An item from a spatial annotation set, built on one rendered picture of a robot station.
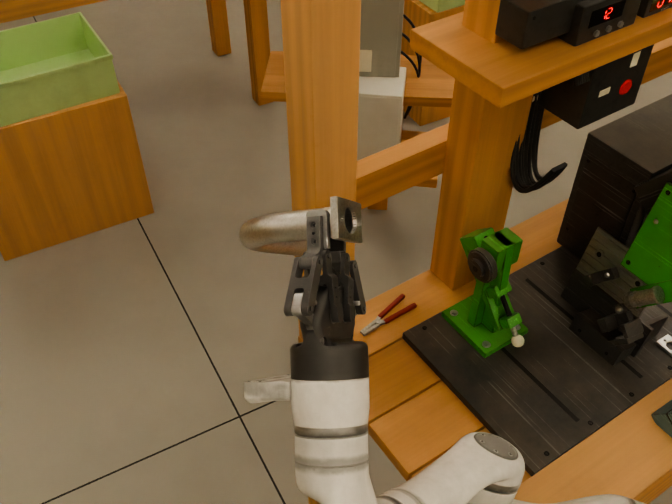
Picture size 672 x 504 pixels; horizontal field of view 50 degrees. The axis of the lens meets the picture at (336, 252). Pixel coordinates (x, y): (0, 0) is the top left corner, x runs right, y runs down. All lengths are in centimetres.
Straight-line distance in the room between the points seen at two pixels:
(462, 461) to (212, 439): 175
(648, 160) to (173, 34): 359
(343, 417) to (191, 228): 266
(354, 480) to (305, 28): 68
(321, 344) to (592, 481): 95
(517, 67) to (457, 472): 72
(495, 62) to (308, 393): 81
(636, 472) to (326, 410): 99
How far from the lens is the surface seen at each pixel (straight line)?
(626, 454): 159
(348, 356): 67
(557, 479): 152
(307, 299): 64
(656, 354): 177
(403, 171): 153
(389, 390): 159
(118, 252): 325
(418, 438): 153
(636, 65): 158
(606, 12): 143
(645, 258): 164
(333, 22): 112
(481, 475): 90
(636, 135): 177
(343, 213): 68
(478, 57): 134
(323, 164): 124
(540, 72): 132
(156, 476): 255
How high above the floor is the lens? 218
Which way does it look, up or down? 44 degrees down
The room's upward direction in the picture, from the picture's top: straight up
